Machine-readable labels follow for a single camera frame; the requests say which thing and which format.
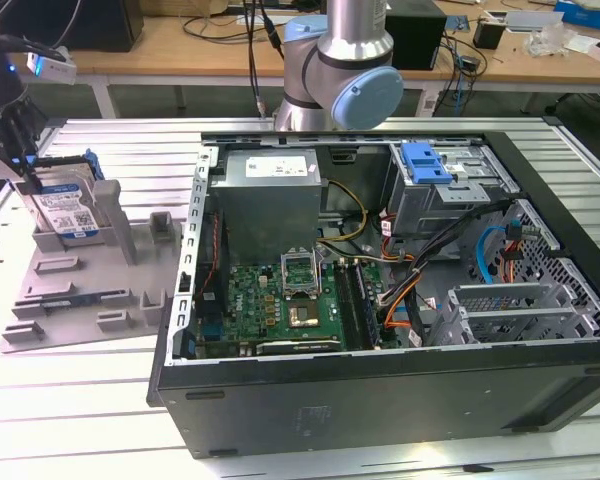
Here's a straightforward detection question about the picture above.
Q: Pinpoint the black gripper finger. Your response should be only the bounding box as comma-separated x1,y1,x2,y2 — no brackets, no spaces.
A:
0,92,49,195

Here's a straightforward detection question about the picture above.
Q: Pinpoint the hard disk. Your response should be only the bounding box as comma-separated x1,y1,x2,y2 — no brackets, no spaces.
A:
14,148,106,246

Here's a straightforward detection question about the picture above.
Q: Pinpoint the grey metal disk bay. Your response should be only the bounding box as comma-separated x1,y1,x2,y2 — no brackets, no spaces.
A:
429,282,600,347

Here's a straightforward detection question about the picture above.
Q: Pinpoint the large black box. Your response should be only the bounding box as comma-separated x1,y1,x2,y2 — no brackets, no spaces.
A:
0,0,144,54

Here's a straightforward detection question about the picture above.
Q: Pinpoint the wooden workbench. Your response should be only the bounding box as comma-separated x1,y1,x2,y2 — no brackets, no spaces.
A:
0,0,600,96

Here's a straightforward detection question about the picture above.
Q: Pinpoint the grey plastic parts rack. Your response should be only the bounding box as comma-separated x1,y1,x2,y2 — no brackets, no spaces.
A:
0,179,186,354

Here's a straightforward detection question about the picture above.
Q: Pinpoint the grey power supply unit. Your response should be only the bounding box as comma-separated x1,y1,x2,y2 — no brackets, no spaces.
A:
209,148,324,261

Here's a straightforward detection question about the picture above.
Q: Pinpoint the green motherboard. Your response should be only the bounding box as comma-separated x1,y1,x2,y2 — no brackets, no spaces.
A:
194,259,396,359

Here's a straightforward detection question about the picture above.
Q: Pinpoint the metal socket cover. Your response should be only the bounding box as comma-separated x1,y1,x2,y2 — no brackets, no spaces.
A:
278,247,322,302

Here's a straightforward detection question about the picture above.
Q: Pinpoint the CPU socket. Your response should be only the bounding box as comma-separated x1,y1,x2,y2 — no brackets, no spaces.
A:
287,299,325,332

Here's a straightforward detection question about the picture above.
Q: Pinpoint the black graphics card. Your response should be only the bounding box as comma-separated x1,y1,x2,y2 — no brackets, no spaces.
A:
254,337,342,356

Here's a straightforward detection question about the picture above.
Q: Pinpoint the black RAM slot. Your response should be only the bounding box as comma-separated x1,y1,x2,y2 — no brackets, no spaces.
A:
335,259,367,351

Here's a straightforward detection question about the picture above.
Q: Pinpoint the green RAM stick in slot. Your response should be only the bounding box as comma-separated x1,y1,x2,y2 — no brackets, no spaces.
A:
354,259,383,349

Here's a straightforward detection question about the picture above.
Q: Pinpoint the black speaker box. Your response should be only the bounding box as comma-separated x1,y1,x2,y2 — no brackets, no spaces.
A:
384,12,449,71

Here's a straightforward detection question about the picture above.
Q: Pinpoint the blue plastic drive latch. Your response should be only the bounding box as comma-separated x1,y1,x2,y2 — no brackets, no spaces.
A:
401,143,454,185

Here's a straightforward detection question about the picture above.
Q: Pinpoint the grey optical drive cage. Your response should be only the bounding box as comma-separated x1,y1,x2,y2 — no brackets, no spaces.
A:
384,142,521,239

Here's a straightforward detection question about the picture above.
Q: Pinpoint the black open PC case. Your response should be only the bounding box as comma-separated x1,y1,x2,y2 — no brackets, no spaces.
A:
146,130,600,460

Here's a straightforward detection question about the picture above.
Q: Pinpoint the small black box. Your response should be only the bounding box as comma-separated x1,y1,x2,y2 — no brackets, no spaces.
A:
472,19,507,50

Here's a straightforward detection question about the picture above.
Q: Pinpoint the clear plastic bag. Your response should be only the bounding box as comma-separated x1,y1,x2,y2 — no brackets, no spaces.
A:
524,22,579,57

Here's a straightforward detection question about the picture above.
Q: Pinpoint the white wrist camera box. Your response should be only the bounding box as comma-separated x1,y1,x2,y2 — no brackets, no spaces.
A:
26,46,78,85

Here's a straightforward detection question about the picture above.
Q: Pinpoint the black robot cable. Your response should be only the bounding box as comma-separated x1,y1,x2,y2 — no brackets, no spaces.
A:
247,0,287,119

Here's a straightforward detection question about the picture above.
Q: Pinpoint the yellow wire bundle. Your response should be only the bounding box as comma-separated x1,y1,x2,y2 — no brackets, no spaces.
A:
317,179,370,247

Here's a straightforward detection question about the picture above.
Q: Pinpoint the orange wire bundle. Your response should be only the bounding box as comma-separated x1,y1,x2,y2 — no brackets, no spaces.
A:
382,284,417,330

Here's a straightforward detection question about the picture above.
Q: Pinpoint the black cable bundle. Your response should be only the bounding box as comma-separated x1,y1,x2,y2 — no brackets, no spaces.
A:
379,199,514,346

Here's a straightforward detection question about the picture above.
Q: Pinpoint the blue wire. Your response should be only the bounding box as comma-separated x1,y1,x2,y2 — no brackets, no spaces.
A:
479,224,514,287

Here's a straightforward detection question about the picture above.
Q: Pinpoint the orange flat wire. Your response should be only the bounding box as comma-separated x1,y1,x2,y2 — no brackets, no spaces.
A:
499,238,525,287

